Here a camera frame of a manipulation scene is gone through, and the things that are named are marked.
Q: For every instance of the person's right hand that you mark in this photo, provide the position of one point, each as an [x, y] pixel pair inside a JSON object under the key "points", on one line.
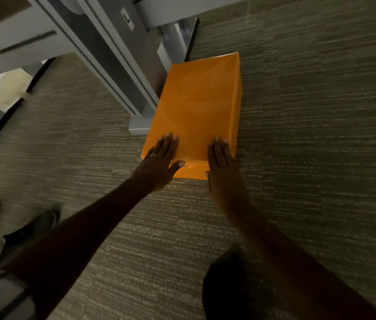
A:
{"points": [[226, 183]]}

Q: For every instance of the person's left hand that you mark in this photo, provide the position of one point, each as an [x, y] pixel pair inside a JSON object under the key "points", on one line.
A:
{"points": [[156, 169]]}

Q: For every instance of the orange box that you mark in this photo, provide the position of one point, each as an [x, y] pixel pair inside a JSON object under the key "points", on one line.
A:
{"points": [[198, 109]]}

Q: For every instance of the grey metal table leg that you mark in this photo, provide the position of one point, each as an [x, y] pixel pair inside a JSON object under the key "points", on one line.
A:
{"points": [[121, 59]]}

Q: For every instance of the person's left forearm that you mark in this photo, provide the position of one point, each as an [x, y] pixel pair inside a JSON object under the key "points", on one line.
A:
{"points": [[74, 236]]}

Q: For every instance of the person's right forearm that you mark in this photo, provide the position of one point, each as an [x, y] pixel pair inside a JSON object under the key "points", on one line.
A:
{"points": [[291, 263]]}

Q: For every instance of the black sandal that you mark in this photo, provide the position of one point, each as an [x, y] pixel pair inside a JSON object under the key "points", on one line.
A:
{"points": [[221, 289]]}

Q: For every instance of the white label sticker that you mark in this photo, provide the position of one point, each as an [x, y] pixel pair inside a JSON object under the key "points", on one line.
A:
{"points": [[127, 19]]}

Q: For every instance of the white grooved panel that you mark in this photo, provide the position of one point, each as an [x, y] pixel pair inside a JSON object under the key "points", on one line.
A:
{"points": [[14, 43]]}

